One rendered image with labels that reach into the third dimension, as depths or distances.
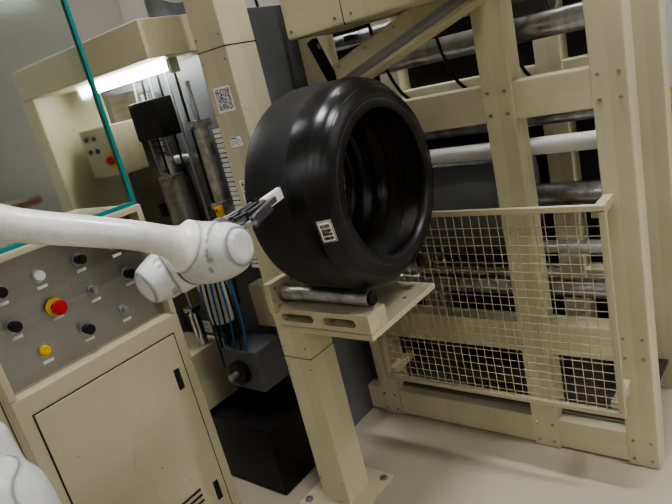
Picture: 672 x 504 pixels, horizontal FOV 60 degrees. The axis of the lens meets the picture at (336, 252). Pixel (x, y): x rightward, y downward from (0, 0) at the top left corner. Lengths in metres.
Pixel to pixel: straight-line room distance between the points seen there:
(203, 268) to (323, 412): 1.14
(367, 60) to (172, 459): 1.43
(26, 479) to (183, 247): 0.46
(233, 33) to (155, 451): 1.30
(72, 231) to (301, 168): 0.59
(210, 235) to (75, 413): 0.91
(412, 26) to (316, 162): 0.62
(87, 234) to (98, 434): 0.93
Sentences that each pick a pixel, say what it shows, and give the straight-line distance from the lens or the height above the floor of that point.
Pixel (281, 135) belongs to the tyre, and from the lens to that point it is 1.54.
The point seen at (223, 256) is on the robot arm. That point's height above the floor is 1.25.
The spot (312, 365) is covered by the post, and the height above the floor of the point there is 0.60.
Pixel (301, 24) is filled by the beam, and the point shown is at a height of 1.67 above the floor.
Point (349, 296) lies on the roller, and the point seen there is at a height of 0.91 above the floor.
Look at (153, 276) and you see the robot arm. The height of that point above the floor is 1.22.
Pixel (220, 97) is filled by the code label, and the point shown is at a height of 1.52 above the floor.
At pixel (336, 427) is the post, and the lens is 2.19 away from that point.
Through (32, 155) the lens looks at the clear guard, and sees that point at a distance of 1.81.
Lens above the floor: 1.51
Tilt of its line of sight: 17 degrees down
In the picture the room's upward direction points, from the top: 14 degrees counter-clockwise
